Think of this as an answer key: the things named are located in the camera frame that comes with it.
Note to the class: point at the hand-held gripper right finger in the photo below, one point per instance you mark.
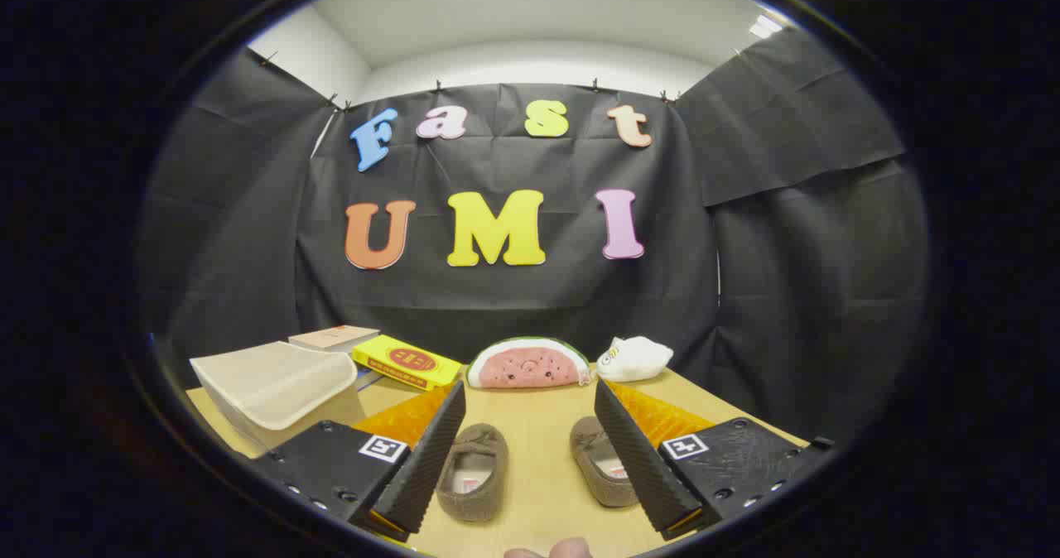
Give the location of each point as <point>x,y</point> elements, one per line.
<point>633,450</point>

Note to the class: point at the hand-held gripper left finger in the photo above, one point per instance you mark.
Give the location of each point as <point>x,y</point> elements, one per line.
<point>431,450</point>

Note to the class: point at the brown fuzzy shoe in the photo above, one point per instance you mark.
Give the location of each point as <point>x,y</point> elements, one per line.
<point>480,442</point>
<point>590,442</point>

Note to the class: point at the cream storage box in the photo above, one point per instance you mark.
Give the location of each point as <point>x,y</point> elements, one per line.
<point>273,384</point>

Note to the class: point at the white plush toy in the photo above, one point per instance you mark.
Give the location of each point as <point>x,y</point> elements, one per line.
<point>636,358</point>

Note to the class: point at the yellow book with red circle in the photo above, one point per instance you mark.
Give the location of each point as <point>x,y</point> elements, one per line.
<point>406,361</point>

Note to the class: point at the grey blue book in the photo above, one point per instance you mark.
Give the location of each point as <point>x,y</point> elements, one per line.
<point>367,378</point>

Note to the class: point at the watermelon slice plush toy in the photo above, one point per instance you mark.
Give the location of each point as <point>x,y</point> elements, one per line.
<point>530,366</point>

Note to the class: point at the beige book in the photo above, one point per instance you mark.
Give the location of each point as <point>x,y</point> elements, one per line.
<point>333,338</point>

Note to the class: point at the ceiling light panel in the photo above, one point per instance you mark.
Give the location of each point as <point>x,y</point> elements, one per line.
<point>765,26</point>

